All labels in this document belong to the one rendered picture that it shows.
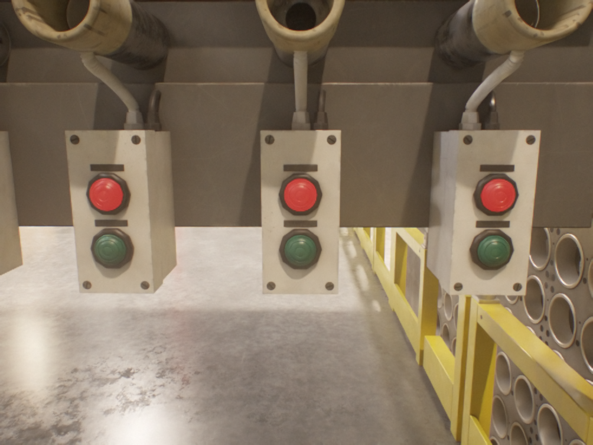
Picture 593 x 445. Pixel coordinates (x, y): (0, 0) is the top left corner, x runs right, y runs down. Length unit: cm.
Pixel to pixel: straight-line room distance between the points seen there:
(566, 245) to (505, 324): 162
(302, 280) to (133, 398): 117
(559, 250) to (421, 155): 214
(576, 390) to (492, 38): 57
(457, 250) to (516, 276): 6
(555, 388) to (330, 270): 51
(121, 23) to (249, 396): 123
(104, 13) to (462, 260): 36
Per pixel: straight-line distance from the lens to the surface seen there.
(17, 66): 64
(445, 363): 148
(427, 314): 166
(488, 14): 43
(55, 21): 46
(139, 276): 48
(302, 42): 37
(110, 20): 42
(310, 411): 145
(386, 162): 53
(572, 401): 84
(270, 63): 56
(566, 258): 268
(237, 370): 166
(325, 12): 45
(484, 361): 121
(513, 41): 42
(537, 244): 292
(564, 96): 59
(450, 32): 52
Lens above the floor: 77
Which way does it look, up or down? 11 degrees down
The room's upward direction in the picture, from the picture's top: straight up
